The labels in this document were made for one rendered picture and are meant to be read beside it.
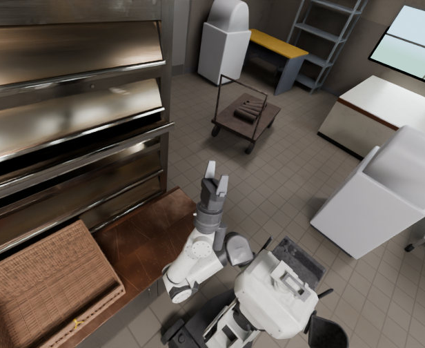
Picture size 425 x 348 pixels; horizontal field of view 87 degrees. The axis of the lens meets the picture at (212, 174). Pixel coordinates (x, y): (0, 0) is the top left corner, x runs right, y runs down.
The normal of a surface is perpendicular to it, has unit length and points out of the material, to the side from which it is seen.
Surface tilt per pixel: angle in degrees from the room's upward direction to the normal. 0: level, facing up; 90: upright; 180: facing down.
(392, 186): 80
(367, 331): 0
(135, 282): 0
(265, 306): 45
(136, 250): 0
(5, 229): 70
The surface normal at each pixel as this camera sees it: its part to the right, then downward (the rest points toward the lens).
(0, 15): 0.69, 0.60
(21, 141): 0.71, 0.33
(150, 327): 0.18, -0.68
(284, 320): -0.36, -0.18
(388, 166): -0.65, 0.30
